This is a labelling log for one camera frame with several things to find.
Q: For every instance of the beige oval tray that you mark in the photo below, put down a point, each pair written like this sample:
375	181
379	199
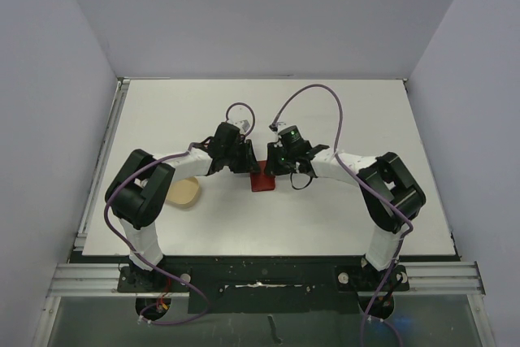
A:
183	194

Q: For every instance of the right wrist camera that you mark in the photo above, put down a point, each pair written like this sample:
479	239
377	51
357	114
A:
276	128

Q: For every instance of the red leather card holder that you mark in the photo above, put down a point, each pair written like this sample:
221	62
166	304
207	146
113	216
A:
260	181

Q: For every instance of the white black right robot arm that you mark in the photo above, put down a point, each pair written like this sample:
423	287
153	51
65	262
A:
392	195

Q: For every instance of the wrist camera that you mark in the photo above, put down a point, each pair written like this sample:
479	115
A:
276	128
243	125

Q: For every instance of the aluminium rail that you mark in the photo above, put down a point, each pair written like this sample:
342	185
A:
101	162
424	278

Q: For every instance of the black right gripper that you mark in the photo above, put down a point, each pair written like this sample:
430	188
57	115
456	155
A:
275	158

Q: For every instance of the aluminium front rail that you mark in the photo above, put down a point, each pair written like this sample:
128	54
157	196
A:
424	278

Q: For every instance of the aluminium left rail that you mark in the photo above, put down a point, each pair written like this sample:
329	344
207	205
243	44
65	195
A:
101	162

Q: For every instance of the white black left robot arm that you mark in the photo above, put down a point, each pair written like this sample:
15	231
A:
135	197

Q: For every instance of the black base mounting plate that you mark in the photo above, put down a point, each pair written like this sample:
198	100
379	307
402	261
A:
269	285

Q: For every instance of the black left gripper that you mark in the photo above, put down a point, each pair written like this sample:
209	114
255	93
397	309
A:
249	163

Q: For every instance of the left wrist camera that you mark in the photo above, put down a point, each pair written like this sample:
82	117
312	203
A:
243	125

